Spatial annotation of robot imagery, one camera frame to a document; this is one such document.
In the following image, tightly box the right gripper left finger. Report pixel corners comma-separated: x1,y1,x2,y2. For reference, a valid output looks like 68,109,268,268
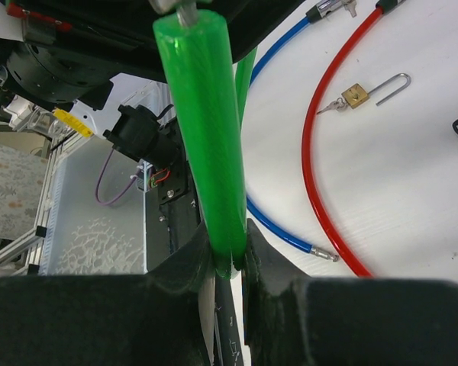
0,226,214,365

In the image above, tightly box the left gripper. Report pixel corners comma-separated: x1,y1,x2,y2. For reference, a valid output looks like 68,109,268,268
5,0,301,72

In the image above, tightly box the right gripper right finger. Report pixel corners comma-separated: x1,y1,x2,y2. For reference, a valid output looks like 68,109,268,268
244,222,458,365

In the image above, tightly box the green cable lock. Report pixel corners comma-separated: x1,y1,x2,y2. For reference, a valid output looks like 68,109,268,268
150,1,247,279

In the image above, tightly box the brass padlock with key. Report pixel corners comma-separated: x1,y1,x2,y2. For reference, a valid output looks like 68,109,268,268
317,73,412,115

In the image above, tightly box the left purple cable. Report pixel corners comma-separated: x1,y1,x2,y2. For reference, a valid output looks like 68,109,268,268
95,146,144,207

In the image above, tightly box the blue cable lock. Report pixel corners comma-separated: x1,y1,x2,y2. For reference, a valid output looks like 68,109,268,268
244,1,356,262

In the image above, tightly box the red cable lock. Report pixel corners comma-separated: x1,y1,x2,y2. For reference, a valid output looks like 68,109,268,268
300,0,405,278

